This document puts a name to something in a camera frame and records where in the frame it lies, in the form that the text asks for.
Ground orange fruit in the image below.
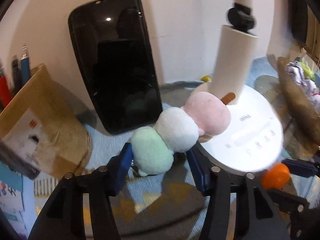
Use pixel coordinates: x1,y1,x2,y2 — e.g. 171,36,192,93
260,163,290,190

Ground paper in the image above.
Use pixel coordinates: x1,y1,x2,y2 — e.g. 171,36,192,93
285,61,319,111

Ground upright blue white books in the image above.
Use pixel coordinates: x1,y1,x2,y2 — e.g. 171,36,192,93
1,164,37,239

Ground amber ribbed glass bowl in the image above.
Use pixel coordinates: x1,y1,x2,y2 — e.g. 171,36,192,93
277,57,319,155

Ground white desk lamp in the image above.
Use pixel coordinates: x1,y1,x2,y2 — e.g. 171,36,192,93
196,0,283,175

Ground brown paper pen holder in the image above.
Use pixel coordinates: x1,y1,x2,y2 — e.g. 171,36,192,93
1,64,92,179

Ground black smartphone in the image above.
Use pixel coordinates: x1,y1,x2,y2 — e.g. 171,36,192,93
68,0,162,134

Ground black wall television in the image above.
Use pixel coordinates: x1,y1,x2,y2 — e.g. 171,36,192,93
285,0,320,63

